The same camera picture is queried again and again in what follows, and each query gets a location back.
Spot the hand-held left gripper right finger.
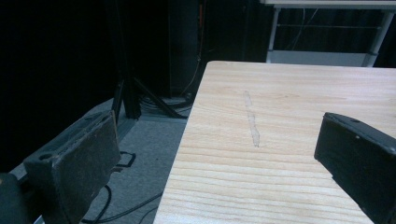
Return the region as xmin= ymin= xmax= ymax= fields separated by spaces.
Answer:
xmin=313 ymin=112 xmax=396 ymax=224

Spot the black floor cable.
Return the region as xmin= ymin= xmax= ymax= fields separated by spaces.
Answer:
xmin=81 ymin=184 xmax=164 ymax=224

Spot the white metal-frame table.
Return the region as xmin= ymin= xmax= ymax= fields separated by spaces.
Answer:
xmin=260 ymin=0 xmax=396 ymax=68

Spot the bundle of black cables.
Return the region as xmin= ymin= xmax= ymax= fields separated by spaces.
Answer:
xmin=139 ymin=92 xmax=193 ymax=117

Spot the black metal stand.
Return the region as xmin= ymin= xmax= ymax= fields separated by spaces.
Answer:
xmin=110 ymin=0 xmax=189 ymax=120

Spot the black curtain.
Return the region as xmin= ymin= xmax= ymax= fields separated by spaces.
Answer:
xmin=0 ymin=0 xmax=269 ymax=174

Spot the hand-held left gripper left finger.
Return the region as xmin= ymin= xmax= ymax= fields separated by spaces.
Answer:
xmin=23 ymin=110 xmax=121 ymax=224

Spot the strip of clear tape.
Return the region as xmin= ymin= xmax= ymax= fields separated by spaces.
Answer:
xmin=243 ymin=90 xmax=261 ymax=148

